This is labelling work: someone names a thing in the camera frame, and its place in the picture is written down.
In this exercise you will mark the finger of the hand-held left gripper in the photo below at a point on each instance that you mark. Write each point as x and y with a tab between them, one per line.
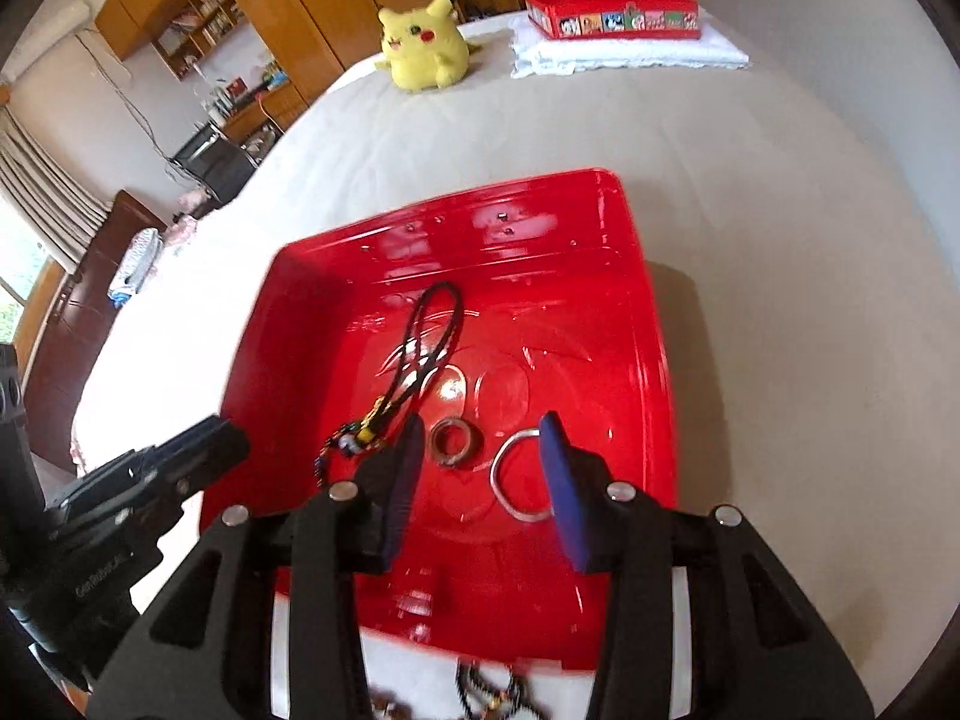
202	450

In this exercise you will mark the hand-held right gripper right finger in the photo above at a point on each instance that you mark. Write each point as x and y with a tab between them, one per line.
562	499

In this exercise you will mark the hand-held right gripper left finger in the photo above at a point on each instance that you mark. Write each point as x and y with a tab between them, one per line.
401	499

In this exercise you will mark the silver bangle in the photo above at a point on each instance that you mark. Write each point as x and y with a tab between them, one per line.
496	476

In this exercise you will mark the red plastic tray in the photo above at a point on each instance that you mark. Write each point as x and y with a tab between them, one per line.
570	315

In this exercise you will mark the dark wooden headboard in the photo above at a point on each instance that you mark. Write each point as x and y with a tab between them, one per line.
82	330

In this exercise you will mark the patterned pillow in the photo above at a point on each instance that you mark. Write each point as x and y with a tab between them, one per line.
135	266

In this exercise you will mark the pink floral blanket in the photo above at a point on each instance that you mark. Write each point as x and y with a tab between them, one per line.
187	229

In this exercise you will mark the window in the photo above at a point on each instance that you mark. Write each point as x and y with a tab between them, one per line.
15	277

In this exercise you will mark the black office chair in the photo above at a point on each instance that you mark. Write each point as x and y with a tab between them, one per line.
217	165

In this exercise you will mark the striped curtain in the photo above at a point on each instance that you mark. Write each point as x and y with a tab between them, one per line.
45	172

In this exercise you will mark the wooden desk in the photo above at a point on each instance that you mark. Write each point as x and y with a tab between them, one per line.
259	109

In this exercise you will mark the wooden wardrobe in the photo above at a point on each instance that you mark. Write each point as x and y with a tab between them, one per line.
300	15

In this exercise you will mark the white folded towel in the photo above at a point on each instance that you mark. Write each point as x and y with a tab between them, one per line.
637	56

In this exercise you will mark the yellow plush toy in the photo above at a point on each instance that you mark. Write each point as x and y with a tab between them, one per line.
420	45

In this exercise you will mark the red printed box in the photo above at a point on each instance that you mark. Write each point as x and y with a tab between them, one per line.
600	1

